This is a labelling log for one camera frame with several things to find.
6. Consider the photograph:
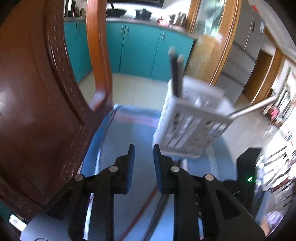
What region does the brown wooden chair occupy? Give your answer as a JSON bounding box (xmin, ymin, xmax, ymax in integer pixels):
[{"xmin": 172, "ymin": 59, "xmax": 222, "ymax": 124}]
[{"xmin": 1, "ymin": 1, "xmax": 112, "ymax": 220}]

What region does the teal kitchen cabinet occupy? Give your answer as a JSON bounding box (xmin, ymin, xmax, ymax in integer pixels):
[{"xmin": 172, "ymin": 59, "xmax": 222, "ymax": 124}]
[{"xmin": 64, "ymin": 21, "xmax": 194, "ymax": 82}]

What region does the blue striped table cloth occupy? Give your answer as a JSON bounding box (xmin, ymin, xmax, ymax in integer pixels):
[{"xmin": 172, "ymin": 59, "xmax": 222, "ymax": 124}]
[{"xmin": 81, "ymin": 105, "xmax": 237, "ymax": 240}]

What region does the black chopstick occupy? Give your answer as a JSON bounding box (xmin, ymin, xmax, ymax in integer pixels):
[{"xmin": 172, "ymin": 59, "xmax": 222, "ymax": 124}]
[{"xmin": 168, "ymin": 47, "xmax": 179, "ymax": 97}]

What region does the silver white chopstick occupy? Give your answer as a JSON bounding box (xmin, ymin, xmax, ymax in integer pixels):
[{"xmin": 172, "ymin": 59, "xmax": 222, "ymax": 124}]
[{"xmin": 228, "ymin": 94, "xmax": 278, "ymax": 120}]

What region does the wooden glass door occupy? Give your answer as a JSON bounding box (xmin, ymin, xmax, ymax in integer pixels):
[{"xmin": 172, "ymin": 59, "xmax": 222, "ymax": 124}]
[{"xmin": 185, "ymin": 1, "xmax": 242, "ymax": 85}]

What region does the dark brown chopstick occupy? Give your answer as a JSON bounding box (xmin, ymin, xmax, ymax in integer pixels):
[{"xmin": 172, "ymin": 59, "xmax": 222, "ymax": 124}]
[{"xmin": 141, "ymin": 194, "xmax": 170, "ymax": 241}]

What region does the dark grey chopstick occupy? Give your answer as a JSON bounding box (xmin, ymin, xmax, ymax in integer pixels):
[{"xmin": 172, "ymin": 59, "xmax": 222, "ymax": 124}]
[{"xmin": 177, "ymin": 54, "xmax": 184, "ymax": 98}]

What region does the silver refrigerator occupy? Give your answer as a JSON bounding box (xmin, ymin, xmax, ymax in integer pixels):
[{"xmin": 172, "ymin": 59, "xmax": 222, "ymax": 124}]
[{"xmin": 216, "ymin": 1, "xmax": 265, "ymax": 103}]

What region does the white plastic utensil basket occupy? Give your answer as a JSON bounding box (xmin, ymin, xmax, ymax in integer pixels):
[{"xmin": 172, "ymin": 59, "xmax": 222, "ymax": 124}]
[{"xmin": 152, "ymin": 75, "xmax": 234, "ymax": 159}]

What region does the dark red chopstick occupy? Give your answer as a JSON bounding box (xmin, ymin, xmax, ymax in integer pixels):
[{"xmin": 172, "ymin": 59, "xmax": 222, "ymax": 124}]
[{"xmin": 117, "ymin": 186, "xmax": 158, "ymax": 241}]

